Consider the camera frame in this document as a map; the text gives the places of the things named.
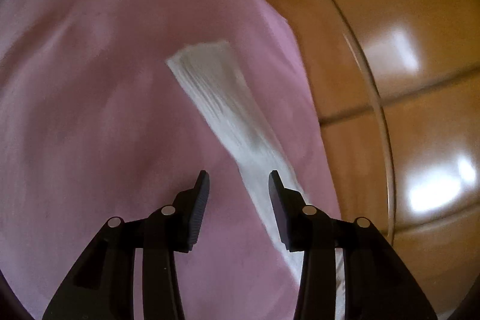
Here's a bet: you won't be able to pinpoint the pink bedspread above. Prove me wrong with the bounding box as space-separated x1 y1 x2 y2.
1 0 325 319

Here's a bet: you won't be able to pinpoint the white knitted sweater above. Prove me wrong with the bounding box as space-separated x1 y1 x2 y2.
168 41 339 319

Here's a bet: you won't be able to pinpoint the wooden wardrobe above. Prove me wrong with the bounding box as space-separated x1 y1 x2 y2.
267 0 479 319

